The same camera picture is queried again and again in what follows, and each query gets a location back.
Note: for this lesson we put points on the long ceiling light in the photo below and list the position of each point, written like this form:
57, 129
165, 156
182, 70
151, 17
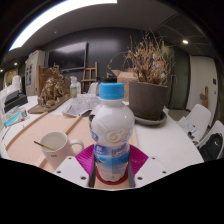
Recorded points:
50, 15

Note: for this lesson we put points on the printed paper sheets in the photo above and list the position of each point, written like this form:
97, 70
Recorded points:
80, 105

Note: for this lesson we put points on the black desktop device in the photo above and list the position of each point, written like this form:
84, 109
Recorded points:
15, 101

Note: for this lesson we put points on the black backpack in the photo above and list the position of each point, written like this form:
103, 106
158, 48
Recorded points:
211, 148

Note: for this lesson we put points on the wooden wall figure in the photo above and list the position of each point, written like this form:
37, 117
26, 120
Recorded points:
204, 96

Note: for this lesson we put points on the wooden stirring stick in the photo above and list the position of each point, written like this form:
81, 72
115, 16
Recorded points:
43, 145

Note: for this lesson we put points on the cardboard box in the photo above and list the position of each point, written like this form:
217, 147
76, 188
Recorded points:
124, 78

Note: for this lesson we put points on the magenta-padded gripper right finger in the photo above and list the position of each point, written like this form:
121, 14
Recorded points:
151, 169

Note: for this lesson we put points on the golden brown sculpture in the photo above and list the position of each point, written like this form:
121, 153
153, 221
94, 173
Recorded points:
51, 90

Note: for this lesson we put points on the dried plant in grey pot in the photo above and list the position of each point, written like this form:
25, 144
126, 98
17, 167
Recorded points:
148, 98

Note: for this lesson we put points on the white enamel mug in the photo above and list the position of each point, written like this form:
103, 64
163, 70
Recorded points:
56, 153

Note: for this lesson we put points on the light wooden board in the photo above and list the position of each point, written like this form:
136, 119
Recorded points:
30, 136

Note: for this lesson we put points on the white cabinet with pictures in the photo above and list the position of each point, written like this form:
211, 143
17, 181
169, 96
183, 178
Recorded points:
33, 70

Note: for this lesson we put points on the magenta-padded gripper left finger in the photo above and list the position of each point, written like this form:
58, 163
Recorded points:
71, 170

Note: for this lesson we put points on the wooden easel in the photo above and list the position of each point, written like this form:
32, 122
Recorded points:
89, 75

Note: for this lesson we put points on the colourful book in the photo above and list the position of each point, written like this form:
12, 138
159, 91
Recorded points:
13, 117

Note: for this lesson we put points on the grey plant pot saucer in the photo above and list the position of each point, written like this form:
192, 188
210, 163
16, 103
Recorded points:
151, 121

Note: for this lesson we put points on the black wall screen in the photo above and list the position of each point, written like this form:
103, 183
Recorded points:
68, 55

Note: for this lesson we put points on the round ceiling spotlight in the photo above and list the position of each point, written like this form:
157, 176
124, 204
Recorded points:
185, 41

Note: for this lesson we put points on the small white green bottle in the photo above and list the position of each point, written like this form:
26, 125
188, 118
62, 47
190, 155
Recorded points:
73, 90

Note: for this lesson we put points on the white drink bottle blue cap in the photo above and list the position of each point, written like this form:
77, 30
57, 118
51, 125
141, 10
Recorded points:
111, 133

